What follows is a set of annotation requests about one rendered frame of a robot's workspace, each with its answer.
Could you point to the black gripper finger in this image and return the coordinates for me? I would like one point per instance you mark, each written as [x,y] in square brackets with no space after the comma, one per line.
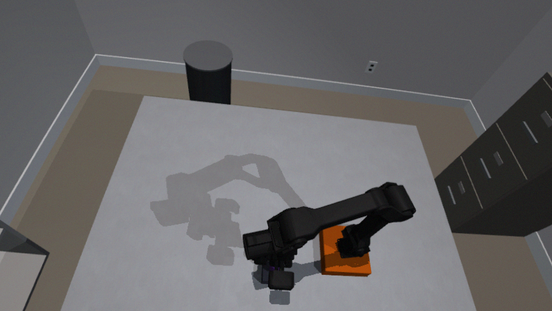
[272,264]

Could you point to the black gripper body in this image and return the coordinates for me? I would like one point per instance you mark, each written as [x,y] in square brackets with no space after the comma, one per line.
[280,279]

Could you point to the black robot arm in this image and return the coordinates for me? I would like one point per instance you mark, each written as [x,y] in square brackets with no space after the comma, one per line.
[388,203]

